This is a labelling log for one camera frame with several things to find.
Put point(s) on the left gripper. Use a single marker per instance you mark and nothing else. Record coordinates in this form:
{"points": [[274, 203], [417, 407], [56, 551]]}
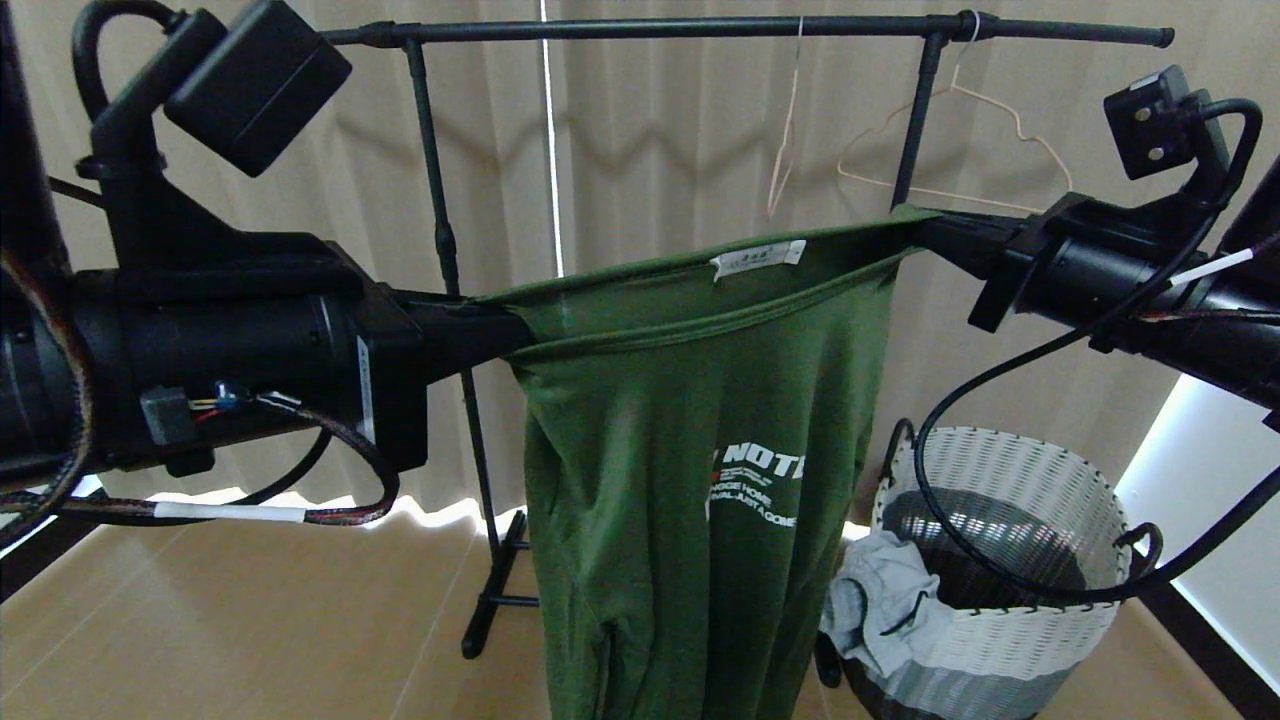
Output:
{"points": [[250, 360]]}

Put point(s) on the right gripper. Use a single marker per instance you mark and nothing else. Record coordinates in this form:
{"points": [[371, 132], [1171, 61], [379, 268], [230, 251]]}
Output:
{"points": [[1100, 285]]}

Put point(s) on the pink clothes hanger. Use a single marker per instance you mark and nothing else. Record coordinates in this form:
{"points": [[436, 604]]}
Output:
{"points": [[970, 200], [792, 100]]}

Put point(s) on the pale grey shorts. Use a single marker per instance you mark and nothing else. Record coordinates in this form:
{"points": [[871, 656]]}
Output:
{"points": [[880, 590]]}

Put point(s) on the green printed shirt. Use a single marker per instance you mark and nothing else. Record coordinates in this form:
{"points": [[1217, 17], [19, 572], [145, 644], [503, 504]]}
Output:
{"points": [[650, 450]]}

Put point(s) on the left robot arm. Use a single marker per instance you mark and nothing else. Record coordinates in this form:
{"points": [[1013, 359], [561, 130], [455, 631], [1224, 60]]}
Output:
{"points": [[20, 400]]}

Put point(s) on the white laundry basket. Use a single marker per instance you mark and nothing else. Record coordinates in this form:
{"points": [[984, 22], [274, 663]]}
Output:
{"points": [[1000, 640]]}

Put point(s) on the black clothes rack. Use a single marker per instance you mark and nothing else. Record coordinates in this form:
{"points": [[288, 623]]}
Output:
{"points": [[650, 27]]}

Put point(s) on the beige curtain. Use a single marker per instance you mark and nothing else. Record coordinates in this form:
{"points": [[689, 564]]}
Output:
{"points": [[650, 130]]}

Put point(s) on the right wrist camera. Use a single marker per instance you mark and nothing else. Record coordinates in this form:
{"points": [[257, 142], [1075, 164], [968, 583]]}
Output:
{"points": [[1150, 120]]}

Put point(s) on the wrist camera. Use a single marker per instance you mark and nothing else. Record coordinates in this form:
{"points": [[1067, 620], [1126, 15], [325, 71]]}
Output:
{"points": [[255, 85], [1150, 120]]}

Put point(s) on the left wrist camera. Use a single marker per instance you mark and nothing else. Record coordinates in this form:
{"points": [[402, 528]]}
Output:
{"points": [[255, 85]]}

